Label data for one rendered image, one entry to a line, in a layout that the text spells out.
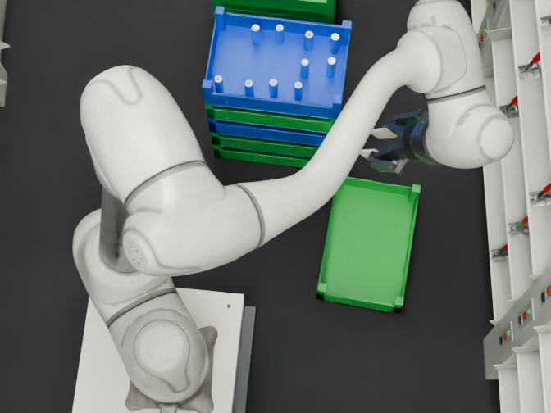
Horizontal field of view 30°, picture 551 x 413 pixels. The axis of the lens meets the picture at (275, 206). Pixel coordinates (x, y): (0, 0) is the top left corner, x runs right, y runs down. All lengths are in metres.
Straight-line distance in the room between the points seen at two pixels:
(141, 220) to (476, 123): 0.60
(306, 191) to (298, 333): 0.96
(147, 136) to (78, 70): 1.31
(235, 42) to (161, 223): 1.01
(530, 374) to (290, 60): 0.85
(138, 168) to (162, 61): 1.30
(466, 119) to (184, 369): 0.69
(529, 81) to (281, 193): 0.77
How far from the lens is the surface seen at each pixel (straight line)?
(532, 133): 2.07
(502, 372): 2.32
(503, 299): 2.35
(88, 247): 1.96
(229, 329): 2.19
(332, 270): 2.47
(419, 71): 1.69
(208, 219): 1.41
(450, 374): 2.45
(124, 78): 1.48
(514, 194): 2.22
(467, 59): 1.73
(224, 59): 2.32
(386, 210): 2.53
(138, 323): 1.94
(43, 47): 2.77
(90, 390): 2.20
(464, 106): 1.73
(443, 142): 1.75
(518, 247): 2.19
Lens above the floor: 2.39
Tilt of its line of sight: 71 degrees down
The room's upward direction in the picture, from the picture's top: 2 degrees counter-clockwise
